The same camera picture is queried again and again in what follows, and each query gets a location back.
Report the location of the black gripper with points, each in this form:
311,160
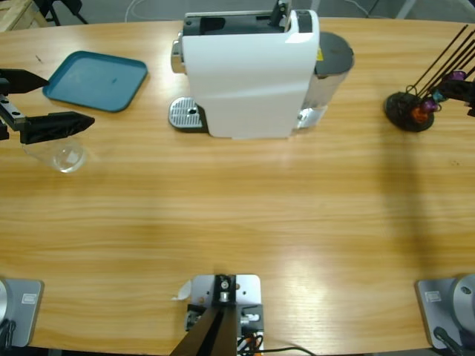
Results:
471,109
9,111

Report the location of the purple coffee capsule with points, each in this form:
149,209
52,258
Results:
457,76
430,105

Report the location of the clear drinking glass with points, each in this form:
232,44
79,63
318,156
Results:
68,159

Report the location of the white capsule coffee machine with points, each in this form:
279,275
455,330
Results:
245,85

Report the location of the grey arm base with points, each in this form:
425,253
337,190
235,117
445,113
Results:
434,308
26,308

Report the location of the teal coffee capsule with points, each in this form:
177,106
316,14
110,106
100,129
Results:
438,97

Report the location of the orange coffee capsule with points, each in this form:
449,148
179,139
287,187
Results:
419,115

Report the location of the teal plastic tray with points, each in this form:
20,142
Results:
92,79

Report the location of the black capsule holder with rods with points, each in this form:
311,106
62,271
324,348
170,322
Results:
399,107

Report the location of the black chair legs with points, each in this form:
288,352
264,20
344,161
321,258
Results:
74,4

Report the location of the clear water tank dark lid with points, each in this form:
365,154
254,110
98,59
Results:
334,52

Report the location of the grey metal frame leg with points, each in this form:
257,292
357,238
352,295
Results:
404,10

